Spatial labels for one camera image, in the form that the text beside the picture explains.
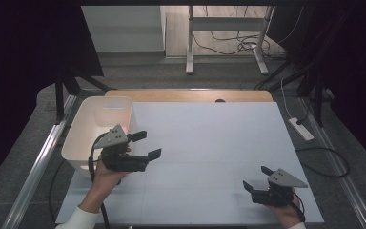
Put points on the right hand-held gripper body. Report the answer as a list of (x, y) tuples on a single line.
[(281, 179)]

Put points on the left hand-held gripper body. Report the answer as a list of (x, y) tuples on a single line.
[(124, 162)]

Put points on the white plastic bin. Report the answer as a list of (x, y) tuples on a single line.
[(89, 127)]

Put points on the person's left hand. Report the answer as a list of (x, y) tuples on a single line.
[(106, 179)]

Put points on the person's right hand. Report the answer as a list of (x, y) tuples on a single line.
[(289, 214)]

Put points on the wooden table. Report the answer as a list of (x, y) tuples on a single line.
[(171, 95)]

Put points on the white power strip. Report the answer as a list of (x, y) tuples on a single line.
[(301, 129)]

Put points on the dark table grommet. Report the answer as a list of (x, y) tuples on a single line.
[(220, 100)]

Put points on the black metal stand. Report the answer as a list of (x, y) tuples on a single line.
[(59, 98), (318, 101)]

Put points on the white cabinet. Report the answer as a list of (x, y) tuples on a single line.
[(124, 28)]

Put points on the dark curtain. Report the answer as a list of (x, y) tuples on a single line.
[(19, 63), (362, 63)]

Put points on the aluminium floor rail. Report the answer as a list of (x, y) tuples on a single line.
[(346, 181), (38, 171)]

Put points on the white desk frame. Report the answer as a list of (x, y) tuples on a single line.
[(189, 47)]

